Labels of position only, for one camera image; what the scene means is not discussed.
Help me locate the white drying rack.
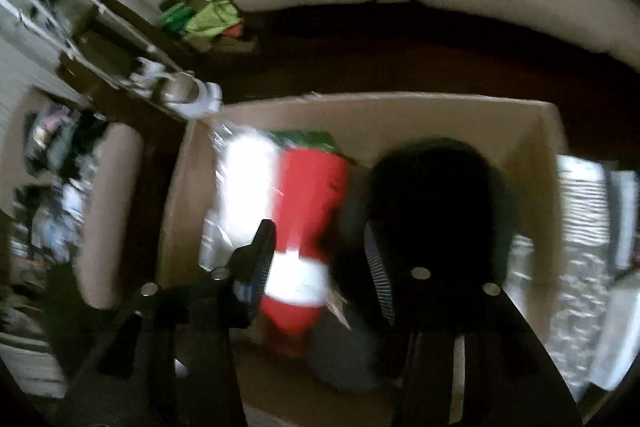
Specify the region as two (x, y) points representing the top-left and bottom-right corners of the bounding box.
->
(1, 0), (136, 78)

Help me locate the grey patterned table mat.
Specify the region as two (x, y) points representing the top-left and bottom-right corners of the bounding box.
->
(499, 152), (640, 403)

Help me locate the clear green-edged plastic bag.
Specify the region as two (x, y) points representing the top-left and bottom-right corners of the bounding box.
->
(210, 121), (342, 168)

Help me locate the white garment steamer base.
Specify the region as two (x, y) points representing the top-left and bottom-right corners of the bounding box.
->
(127, 57), (222, 119)

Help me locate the red white bottle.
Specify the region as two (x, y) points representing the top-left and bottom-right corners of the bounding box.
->
(260, 147), (348, 359)

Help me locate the green shopping bag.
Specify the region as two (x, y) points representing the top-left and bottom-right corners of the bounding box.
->
(184, 0), (242, 38)

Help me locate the black NY baseball cap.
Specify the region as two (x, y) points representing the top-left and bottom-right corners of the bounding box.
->
(324, 135), (516, 388)

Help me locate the white item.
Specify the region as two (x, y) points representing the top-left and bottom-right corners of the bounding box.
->
(198, 121), (281, 271)

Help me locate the brown cardboard box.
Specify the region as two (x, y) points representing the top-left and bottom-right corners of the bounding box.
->
(158, 93), (580, 426)

